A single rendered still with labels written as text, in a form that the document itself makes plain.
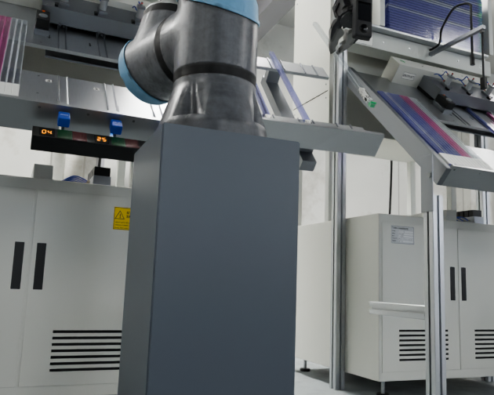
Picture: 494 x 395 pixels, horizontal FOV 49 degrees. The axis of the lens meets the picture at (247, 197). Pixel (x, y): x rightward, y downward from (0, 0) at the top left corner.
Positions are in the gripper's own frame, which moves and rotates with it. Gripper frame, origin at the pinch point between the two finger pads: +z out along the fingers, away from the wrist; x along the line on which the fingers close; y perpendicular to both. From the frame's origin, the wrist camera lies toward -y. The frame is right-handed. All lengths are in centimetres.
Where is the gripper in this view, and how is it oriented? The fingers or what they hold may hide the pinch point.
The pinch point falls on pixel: (335, 52)
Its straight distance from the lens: 159.0
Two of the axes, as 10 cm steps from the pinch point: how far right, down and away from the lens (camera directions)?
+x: -9.5, -0.8, -2.9
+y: -1.1, -8.0, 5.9
